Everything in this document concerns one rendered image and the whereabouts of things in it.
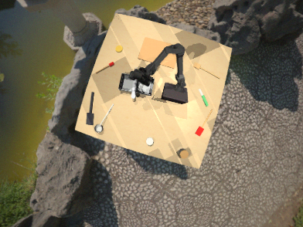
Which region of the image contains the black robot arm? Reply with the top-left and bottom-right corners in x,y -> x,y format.
131,43 -> 187,93

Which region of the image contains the dark grey rectangular tin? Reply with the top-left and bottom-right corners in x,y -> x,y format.
118,73 -> 155,96

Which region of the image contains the red spatula with wooden handle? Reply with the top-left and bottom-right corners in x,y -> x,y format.
195,110 -> 213,136

